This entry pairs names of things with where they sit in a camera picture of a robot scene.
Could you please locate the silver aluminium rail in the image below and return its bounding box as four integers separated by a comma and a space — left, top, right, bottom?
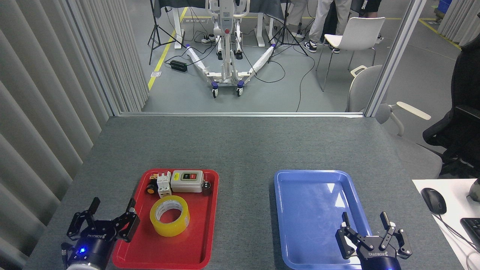
119, 111, 366, 119

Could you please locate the red plastic tray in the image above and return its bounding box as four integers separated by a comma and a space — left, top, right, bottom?
112, 169, 219, 270

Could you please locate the black mouse cable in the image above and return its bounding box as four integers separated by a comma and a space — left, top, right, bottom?
435, 213, 480, 252

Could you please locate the black computer mouse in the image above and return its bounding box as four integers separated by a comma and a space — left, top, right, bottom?
421, 187, 447, 216

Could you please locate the person in black shirt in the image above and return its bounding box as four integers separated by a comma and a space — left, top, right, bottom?
351, 0, 383, 20

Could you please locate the white wheeled stand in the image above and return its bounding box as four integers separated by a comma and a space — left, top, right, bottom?
185, 0, 277, 99

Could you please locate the yellow tape roll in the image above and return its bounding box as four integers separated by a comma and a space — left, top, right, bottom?
150, 195, 191, 237

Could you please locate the grey beige armchair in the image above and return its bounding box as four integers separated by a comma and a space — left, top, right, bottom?
345, 65, 443, 180

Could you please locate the black office chair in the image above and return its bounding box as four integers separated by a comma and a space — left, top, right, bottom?
422, 36, 480, 179

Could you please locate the long black floor cable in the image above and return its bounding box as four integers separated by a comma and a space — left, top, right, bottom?
295, 52, 317, 113

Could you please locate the black keyboard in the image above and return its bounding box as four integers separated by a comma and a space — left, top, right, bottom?
460, 217, 480, 250

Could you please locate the person in grey trousers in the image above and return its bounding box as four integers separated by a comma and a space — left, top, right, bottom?
303, 0, 353, 54

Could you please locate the grey rounded monitor base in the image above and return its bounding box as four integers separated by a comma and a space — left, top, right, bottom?
466, 178, 480, 201

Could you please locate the blue storage bin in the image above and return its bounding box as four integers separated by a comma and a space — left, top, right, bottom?
435, 0, 453, 20

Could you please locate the white circuit breaker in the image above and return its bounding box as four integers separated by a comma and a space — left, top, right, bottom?
157, 172, 173, 198

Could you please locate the white desk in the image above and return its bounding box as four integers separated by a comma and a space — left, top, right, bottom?
412, 178, 480, 270

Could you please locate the black tripod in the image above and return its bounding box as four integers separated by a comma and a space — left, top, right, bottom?
147, 0, 187, 66
267, 0, 309, 64

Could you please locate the looped black floor cable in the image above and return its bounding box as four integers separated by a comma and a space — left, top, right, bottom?
240, 59, 286, 84

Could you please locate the silver aluminium post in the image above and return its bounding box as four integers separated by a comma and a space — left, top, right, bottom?
364, 0, 428, 118

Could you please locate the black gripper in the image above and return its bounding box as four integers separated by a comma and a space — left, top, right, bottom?
67, 197, 141, 269
335, 211, 413, 270

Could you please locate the blue plastic tray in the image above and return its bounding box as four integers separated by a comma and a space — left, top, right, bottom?
274, 169, 376, 270

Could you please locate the grey push button switch box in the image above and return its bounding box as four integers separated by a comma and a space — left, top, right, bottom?
170, 170, 204, 194

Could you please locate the white plastic chair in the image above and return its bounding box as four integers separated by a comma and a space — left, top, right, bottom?
316, 16, 386, 92

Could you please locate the person in light trousers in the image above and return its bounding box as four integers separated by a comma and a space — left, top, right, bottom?
287, 0, 309, 40

